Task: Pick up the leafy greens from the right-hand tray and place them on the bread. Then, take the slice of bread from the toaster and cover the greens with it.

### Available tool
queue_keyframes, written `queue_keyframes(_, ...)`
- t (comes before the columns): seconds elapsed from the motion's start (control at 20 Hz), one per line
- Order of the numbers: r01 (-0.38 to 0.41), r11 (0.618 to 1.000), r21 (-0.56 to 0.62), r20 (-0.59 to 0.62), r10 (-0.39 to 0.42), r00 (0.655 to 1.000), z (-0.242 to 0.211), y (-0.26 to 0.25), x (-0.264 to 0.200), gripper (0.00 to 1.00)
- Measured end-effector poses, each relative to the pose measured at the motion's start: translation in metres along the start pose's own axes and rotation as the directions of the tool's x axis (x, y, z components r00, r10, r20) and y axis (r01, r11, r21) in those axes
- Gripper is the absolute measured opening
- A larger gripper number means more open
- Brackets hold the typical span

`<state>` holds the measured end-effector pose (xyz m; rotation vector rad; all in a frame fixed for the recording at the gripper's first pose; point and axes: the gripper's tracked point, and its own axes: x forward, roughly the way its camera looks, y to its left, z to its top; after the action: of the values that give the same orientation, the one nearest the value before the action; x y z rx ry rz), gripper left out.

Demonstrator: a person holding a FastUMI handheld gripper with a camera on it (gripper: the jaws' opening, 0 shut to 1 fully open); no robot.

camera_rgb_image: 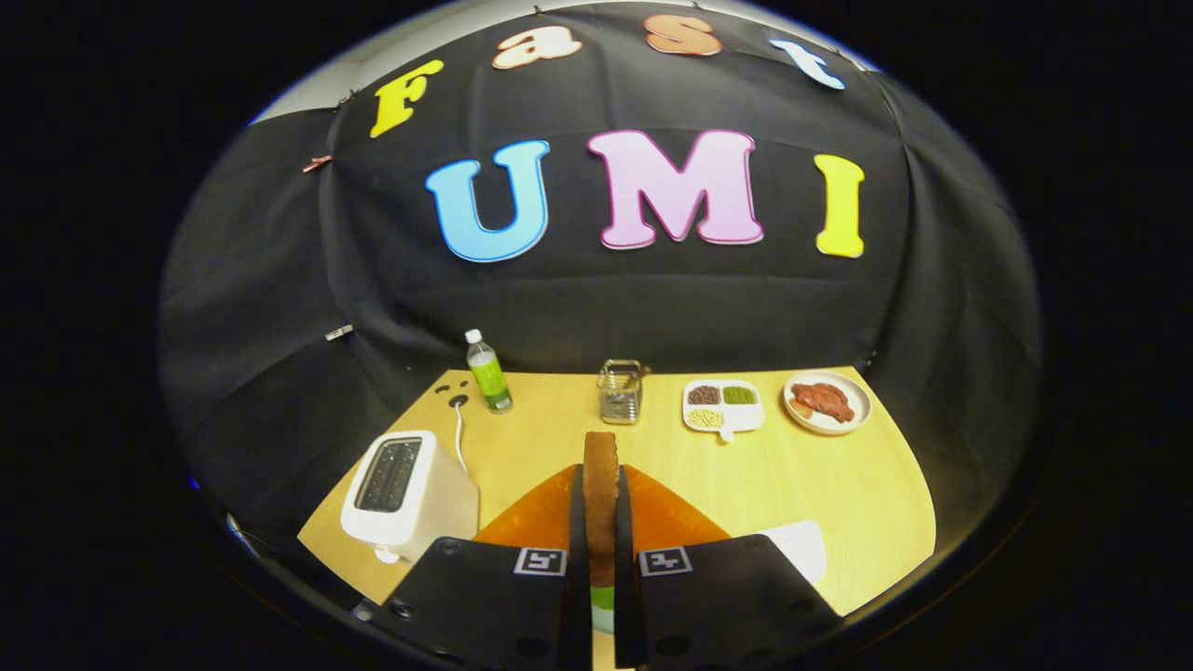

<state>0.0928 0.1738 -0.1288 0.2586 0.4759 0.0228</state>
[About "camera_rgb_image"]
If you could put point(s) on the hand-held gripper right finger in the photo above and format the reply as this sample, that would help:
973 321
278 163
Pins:
623 531

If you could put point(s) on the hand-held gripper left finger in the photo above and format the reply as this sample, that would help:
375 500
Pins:
579 531

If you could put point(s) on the toasted bread slice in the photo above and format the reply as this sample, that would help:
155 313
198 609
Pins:
601 494

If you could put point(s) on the green lettuce leaf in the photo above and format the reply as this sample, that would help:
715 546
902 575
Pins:
603 596

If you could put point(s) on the grey-green round plate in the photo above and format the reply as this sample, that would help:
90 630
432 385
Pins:
603 623

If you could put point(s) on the white toaster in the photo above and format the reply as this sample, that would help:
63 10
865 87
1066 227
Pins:
429 503

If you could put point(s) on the white divided dish with beans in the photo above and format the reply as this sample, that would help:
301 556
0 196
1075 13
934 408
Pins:
736 417

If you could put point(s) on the green label drink bottle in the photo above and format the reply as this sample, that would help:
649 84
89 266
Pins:
489 377

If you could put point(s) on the white rounded flat plate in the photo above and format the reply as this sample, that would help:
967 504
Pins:
802 550

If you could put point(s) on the orange food piece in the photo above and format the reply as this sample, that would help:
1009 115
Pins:
801 408

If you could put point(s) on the black backdrop cloth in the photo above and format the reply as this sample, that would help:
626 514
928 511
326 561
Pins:
652 308

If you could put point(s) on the red meat piece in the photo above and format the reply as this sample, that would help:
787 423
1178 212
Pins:
825 401

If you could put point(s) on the white round plate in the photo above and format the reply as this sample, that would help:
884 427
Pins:
857 391

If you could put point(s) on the silver clip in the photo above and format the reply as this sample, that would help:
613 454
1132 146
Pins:
338 332

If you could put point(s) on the pink clip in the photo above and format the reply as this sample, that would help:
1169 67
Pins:
317 163

